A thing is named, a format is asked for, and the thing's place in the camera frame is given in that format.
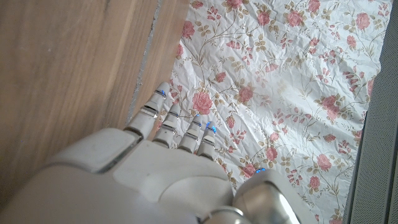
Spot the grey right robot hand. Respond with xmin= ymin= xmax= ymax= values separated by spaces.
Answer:
xmin=0 ymin=82 xmax=308 ymax=224

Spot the floral backdrop cloth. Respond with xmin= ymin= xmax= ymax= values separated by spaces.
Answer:
xmin=157 ymin=0 xmax=394 ymax=224

